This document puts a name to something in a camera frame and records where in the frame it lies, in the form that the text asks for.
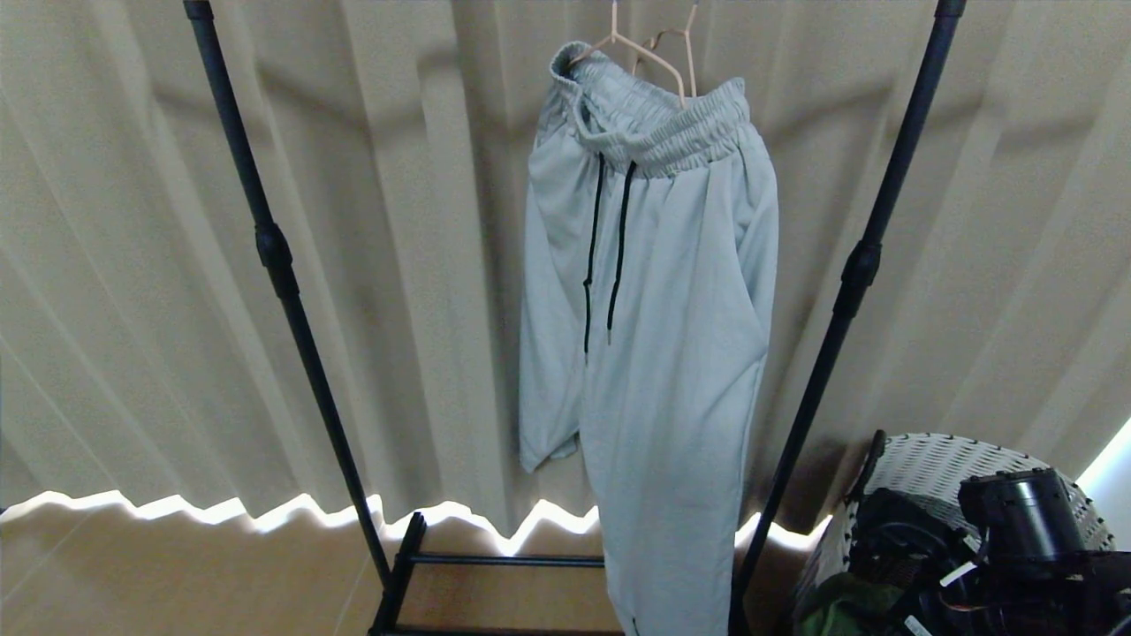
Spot pink clothes hanger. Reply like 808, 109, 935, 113
631, 4, 701, 98
568, 0, 688, 100

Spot green shirt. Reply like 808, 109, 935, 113
793, 572, 907, 636

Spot black clothes rack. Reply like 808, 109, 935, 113
183, 0, 968, 636

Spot white laundry basket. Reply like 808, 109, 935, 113
793, 430, 1117, 636

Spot pale grey shorts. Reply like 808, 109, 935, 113
518, 41, 780, 636

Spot beige curtain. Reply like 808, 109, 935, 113
0, 0, 1131, 556

